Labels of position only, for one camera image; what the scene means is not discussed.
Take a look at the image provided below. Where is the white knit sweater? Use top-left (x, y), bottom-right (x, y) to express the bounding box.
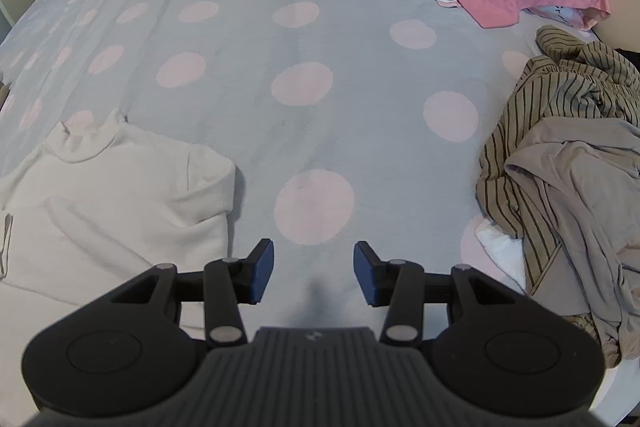
top-left (0, 107), bottom-right (237, 343)

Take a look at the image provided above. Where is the striped beige garment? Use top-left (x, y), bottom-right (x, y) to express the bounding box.
top-left (475, 25), bottom-right (640, 343)

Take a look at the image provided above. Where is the grey crumpled garment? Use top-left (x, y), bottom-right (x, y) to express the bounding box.
top-left (504, 116), bottom-right (640, 370)

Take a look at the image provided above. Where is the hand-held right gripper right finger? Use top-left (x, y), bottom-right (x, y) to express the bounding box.
top-left (352, 240), bottom-right (538, 348)

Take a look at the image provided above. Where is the polka dot bed sheet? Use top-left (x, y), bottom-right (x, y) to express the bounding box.
top-left (0, 0), bottom-right (621, 338)

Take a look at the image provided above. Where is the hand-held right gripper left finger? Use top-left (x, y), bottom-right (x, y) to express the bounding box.
top-left (95, 238), bottom-right (276, 348)

